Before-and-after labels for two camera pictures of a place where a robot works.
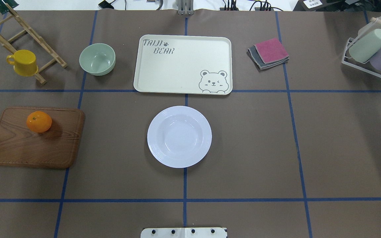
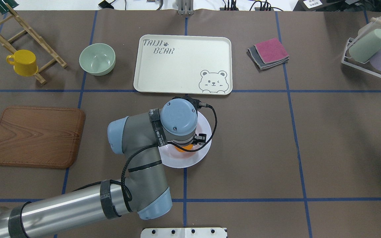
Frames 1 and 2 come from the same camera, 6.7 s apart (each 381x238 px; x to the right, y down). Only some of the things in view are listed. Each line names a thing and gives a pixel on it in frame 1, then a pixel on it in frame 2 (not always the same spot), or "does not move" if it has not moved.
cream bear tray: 199,64 does not move
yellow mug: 24,61 does not move
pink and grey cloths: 268,54 does not move
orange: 39,121 to 188,147
